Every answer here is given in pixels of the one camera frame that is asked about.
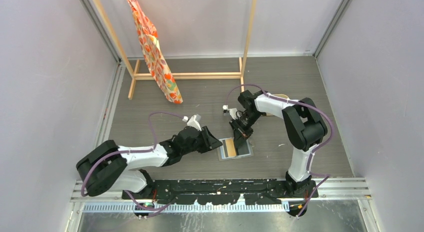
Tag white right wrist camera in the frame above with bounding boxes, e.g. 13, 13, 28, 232
222, 105, 238, 120

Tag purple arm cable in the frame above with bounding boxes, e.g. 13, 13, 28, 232
225, 84, 335, 218
80, 111, 186, 219

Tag gold card black stripe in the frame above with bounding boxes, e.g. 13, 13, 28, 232
222, 138, 237, 159

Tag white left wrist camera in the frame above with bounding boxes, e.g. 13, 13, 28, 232
182, 114, 202, 131

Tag wooden rack frame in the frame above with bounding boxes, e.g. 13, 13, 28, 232
92, 0, 257, 100

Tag cream oval tray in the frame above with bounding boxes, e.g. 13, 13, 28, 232
265, 94, 290, 116

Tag grey card holder wallet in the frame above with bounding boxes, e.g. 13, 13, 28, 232
217, 138, 254, 161

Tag aluminium front rail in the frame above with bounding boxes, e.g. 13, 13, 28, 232
70, 177, 372, 203

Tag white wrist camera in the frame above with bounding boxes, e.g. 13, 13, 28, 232
182, 114, 202, 131
222, 105, 238, 120

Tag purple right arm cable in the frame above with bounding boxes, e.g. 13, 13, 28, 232
225, 84, 335, 218

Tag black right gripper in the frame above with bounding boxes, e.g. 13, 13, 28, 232
229, 111, 263, 149

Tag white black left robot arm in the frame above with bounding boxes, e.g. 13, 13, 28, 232
75, 126, 222, 199

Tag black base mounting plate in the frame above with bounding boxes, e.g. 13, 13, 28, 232
122, 179, 316, 205

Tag floral fabric bag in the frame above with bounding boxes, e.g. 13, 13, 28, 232
127, 0, 183, 104

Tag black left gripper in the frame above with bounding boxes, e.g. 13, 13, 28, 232
181, 126, 222, 156

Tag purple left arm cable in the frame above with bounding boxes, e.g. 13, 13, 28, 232
80, 111, 186, 219

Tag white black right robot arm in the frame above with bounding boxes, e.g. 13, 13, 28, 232
222, 90, 328, 197

